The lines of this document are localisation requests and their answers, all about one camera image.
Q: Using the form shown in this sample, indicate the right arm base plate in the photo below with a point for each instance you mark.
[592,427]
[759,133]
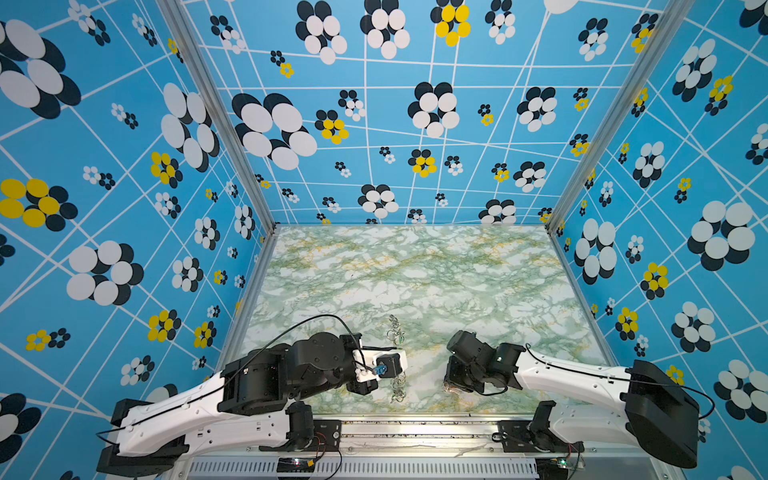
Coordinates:
[518,436]

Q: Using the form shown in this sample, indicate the aluminium corner post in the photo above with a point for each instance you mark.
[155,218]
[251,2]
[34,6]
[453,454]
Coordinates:
[670,21]
[182,31]

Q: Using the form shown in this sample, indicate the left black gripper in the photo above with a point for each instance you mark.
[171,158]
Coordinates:
[353,340]

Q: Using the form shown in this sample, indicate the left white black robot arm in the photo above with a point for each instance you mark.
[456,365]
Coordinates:
[258,400]

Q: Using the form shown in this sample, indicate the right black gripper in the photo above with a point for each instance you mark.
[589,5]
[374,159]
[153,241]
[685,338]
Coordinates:
[450,379]

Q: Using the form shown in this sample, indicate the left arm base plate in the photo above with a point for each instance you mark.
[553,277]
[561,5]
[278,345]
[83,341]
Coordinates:
[323,436]

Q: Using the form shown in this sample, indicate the left aluminium corner post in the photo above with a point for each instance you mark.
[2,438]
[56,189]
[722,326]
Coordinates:
[182,31]

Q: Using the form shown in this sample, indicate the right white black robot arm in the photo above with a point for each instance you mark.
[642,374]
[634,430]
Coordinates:
[638,406]

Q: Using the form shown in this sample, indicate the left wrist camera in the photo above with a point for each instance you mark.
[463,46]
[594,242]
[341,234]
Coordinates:
[373,364]

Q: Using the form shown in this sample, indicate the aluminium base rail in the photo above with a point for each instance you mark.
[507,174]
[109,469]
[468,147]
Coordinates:
[425,447]

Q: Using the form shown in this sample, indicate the right aluminium corner post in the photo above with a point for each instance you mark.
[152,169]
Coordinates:
[670,21]

